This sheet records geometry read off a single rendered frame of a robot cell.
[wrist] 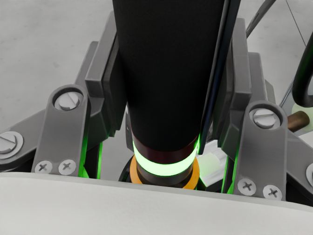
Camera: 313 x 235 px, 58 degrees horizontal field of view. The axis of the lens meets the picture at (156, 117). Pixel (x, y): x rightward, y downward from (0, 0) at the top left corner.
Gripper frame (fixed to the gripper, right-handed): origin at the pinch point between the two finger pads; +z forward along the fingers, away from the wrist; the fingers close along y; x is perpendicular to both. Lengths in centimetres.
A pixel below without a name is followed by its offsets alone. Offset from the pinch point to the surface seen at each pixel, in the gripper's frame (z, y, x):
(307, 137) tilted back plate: 26, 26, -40
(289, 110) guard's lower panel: 115, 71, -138
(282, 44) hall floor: 203, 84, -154
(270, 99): 36, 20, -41
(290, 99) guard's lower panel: 121, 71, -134
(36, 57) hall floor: 164, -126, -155
